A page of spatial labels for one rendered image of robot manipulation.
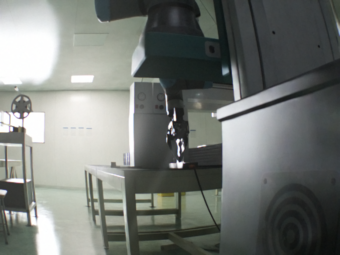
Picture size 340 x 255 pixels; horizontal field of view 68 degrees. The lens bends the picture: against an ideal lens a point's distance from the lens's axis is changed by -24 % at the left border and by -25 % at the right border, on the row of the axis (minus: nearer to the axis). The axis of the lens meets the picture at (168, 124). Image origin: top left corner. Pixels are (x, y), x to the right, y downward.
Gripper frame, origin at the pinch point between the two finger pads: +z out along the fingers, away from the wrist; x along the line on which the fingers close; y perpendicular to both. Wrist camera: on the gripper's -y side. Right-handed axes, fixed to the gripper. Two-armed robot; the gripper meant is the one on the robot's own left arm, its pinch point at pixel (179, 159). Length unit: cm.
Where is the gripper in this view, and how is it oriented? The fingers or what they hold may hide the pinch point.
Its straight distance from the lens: 138.0
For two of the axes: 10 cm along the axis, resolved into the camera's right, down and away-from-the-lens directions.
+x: 9.7, 0.1, 2.4
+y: 2.2, -3.7, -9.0
